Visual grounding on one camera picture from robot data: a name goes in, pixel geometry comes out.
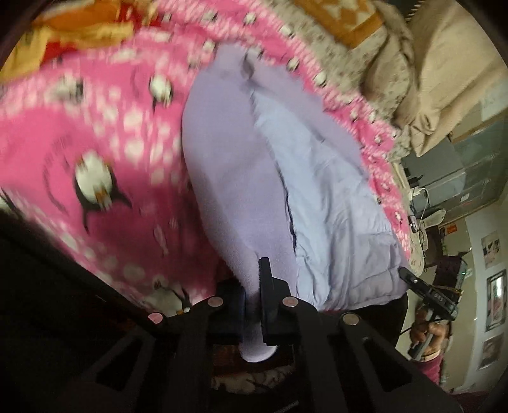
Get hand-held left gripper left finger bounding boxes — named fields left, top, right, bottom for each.
left=75, top=280, right=249, bottom=413

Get glass cabinet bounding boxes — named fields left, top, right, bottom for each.
left=401, top=119, right=508, bottom=223

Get wall poster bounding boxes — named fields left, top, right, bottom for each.
left=478, top=334, right=505, bottom=370
left=486, top=269, right=508, bottom=332
left=481, top=231, right=502, bottom=267

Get lilac fleece padded jacket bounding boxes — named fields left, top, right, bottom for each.
left=182, top=43, right=409, bottom=364

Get orange checkered cushion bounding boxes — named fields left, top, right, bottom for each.
left=291, top=0, right=387, bottom=50

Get floral bed sheet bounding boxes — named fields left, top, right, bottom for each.
left=278, top=0, right=423, bottom=274

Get orange cartoon print blanket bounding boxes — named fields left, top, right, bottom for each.
left=0, top=0, right=159, bottom=82

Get pink penguin print blanket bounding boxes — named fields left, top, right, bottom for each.
left=0, top=0, right=413, bottom=318

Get person's right hand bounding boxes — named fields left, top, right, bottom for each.
left=410, top=308, right=453, bottom=358

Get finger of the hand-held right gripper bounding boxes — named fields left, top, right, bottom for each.
left=398, top=267, right=422, bottom=286

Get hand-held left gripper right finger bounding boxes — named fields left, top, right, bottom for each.
left=258, top=257, right=465, bottom=413

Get beige garment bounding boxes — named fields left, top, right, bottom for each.
left=363, top=0, right=421, bottom=132

